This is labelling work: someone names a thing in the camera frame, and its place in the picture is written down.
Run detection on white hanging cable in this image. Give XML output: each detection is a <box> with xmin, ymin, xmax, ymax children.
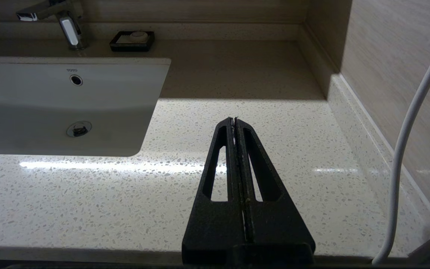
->
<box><xmin>372</xmin><ymin>0</ymin><xmax>430</xmax><ymax>266</ymax></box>

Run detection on chrome faucet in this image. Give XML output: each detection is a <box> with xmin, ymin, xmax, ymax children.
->
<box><xmin>16</xmin><ymin>0</ymin><xmax>89</xmax><ymax>51</ymax></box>

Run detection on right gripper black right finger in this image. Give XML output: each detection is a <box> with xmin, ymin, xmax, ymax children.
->
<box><xmin>235</xmin><ymin>117</ymin><xmax>315</xmax><ymax>264</ymax></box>

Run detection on chrome sink drain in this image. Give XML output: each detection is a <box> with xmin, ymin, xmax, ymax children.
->
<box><xmin>66</xmin><ymin>121</ymin><xmax>92</xmax><ymax>137</ymax></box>

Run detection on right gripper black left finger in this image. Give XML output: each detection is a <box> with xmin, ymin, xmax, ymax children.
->
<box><xmin>182</xmin><ymin>117</ymin><xmax>246</xmax><ymax>264</ymax></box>

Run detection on white ceramic sink basin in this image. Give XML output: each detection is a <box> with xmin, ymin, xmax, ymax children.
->
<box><xmin>0</xmin><ymin>57</ymin><xmax>172</xmax><ymax>157</ymax></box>

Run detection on black soap dish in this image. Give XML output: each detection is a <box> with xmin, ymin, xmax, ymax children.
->
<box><xmin>109</xmin><ymin>31</ymin><xmax>155</xmax><ymax>52</ymax></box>

